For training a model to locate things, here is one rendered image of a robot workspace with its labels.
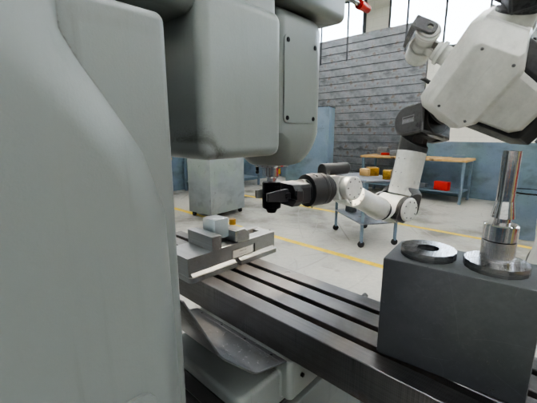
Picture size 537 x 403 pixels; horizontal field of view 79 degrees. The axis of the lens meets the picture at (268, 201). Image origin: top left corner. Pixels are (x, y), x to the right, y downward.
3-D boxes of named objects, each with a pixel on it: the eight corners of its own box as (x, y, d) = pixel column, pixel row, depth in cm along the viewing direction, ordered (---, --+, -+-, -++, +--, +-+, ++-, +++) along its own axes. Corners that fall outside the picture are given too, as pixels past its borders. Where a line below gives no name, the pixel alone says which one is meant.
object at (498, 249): (501, 255, 54) (506, 225, 53) (521, 266, 50) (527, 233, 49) (472, 254, 55) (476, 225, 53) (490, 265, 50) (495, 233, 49)
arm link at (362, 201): (314, 191, 97) (344, 206, 104) (335, 193, 90) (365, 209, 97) (320, 171, 98) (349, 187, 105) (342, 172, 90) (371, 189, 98)
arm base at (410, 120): (429, 153, 112) (421, 125, 116) (464, 134, 102) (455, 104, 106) (397, 145, 105) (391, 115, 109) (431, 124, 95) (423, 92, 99)
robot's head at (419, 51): (439, 57, 95) (413, 43, 97) (454, 32, 86) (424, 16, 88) (426, 73, 95) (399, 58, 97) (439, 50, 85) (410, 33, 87)
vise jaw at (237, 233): (224, 231, 112) (224, 220, 111) (249, 239, 103) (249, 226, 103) (210, 234, 108) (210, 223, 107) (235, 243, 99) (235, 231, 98)
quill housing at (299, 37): (265, 159, 94) (265, 39, 88) (326, 163, 81) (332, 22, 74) (213, 163, 81) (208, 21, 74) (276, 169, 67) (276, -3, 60)
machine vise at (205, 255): (248, 241, 123) (248, 213, 120) (277, 251, 113) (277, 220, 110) (162, 269, 98) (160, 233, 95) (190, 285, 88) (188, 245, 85)
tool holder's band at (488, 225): (506, 225, 53) (507, 219, 53) (527, 233, 49) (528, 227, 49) (476, 225, 53) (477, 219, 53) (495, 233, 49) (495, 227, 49)
